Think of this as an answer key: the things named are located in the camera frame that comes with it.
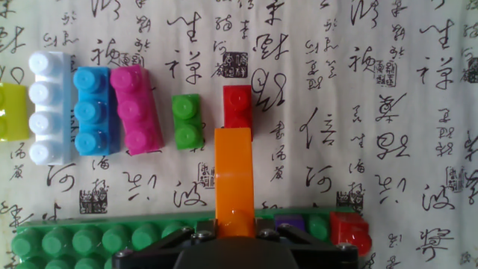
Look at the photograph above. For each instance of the small red one-stud block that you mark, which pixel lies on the small red one-stud block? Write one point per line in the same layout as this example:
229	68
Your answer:
349	229

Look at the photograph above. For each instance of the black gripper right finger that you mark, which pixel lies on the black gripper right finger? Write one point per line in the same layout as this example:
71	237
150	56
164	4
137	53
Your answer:
269	231

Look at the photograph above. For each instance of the orange block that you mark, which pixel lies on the orange block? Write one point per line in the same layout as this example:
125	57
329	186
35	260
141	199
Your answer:
234	175

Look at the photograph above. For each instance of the blue three-stud block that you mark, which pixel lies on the blue three-stud block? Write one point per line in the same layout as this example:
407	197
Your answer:
93	112

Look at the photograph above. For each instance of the white four-stud block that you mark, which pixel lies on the white four-stud block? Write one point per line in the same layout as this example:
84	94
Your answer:
50	108

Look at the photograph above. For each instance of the purple block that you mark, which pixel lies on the purple block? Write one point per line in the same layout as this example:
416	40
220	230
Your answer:
289	221

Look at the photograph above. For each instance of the beige calligraphy print cloth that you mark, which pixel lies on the beige calligraphy print cloth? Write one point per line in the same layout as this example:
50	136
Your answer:
336	112

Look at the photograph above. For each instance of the pink three-stud block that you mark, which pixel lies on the pink three-stud block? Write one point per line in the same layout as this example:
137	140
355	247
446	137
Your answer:
136	108

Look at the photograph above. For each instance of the green studded baseplate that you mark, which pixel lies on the green studded baseplate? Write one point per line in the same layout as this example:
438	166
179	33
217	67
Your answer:
89	239

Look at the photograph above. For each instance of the green two-stud block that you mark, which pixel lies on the green two-stud block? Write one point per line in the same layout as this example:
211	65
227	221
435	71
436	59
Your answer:
187	121

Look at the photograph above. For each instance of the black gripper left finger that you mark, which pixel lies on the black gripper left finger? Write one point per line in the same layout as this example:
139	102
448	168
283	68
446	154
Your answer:
203	233

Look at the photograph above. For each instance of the red two-stud block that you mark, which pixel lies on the red two-stud block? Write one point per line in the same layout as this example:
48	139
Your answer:
237	106

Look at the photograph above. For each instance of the large yellow two-stud block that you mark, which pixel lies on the large yellow two-stud block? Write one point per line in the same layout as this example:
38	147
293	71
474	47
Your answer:
13	112

